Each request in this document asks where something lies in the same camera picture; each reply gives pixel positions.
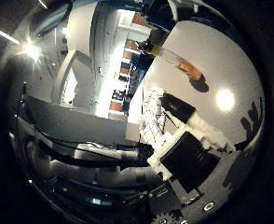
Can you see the bright ceiling lamp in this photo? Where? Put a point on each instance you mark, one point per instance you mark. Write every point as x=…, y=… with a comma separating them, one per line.
x=31, y=49

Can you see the shelf with orange boxes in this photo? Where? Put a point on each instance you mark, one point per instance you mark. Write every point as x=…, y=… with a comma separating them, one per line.
x=116, y=95

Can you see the clear spray bottle orange liquid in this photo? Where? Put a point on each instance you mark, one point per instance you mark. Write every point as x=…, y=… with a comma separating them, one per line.
x=189, y=70

